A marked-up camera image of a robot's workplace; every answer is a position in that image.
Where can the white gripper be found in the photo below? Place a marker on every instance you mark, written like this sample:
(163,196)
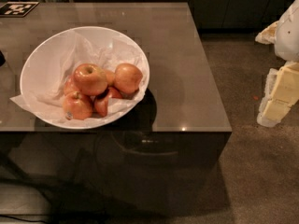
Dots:
(289,34)

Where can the white tissue paper liner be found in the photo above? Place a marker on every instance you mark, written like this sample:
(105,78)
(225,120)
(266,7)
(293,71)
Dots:
(59,56)

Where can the white bowl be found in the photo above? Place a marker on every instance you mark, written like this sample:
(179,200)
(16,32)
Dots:
(46,62)

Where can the front left stickered apple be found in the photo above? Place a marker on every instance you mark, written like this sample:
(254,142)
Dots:
(77,106)

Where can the top centre red apple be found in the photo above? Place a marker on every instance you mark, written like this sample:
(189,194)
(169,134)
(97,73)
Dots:
(90,79)

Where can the dark object at left edge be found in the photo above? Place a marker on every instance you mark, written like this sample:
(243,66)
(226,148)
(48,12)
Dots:
(2,58)

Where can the black white fiducial marker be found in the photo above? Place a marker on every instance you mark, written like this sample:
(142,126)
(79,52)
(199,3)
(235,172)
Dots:
(17,9)

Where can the left hidden red apple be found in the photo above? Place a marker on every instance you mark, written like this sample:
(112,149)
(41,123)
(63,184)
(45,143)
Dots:
(70,86)

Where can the middle back red apple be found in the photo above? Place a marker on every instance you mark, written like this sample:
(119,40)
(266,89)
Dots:
(110,77)

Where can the front centre red apple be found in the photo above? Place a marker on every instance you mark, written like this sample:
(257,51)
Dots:
(100,102)

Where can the right red apple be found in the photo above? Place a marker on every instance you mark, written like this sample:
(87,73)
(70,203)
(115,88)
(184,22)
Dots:
(127,78)

